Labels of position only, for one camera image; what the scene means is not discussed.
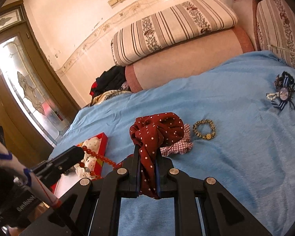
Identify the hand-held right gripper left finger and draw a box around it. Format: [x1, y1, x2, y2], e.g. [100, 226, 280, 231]
[20, 145, 140, 236]

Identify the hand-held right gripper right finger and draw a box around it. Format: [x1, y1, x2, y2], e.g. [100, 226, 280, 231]
[155, 150, 273, 236]

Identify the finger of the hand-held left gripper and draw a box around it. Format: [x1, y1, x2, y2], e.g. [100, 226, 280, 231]
[31, 146, 85, 188]

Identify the red bead necklace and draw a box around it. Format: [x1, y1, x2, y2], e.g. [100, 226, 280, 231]
[80, 146, 132, 180]

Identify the red jewelry box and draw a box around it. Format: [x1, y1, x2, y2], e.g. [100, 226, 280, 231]
[49, 132, 109, 195]

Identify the red polka dot scrunchie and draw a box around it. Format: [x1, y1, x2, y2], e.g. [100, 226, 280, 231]
[129, 112, 187, 199]

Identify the white lining cloth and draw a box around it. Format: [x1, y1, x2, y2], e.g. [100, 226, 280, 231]
[74, 137, 104, 177]

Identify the pink checked scrunchie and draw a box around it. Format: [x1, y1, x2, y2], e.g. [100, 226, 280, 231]
[161, 124, 194, 156]

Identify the leopard print scrunchie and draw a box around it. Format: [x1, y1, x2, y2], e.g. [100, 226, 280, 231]
[192, 119, 216, 140]

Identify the blue blanket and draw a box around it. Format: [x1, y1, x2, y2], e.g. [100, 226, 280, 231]
[48, 50, 295, 236]

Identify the beige patterned cloth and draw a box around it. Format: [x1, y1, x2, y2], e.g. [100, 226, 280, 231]
[90, 90, 132, 108]

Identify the wooden stained glass door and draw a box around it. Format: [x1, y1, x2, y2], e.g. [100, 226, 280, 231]
[0, 0, 82, 159]

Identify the pile of dark clothes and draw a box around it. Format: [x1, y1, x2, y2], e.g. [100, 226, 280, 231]
[90, 65, 128, 99]

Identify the pink bolster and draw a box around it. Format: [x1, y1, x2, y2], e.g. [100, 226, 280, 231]
[125, 26, 255, 92]

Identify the pearl hair clip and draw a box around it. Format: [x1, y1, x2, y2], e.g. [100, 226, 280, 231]
[266, 92, 280, 102]

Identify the striped bow hair clip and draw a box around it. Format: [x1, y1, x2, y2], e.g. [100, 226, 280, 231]
[272, 71, 295, 114]

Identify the long striped floral cushion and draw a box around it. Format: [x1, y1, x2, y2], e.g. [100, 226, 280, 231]
[111, 0, 239, 67]

